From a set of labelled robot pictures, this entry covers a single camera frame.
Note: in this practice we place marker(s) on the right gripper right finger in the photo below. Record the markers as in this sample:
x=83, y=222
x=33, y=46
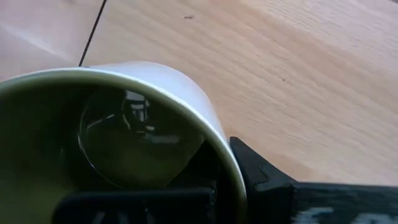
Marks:
x=273, y=199

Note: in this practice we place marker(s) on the black metal wooden mug rack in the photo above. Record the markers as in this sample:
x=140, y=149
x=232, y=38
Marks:
x=93, y=31

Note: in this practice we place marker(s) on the white mug green inside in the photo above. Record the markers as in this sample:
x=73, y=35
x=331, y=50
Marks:
x=174, y=84

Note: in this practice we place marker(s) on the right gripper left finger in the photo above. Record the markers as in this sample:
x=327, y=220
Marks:
x=140, y=208

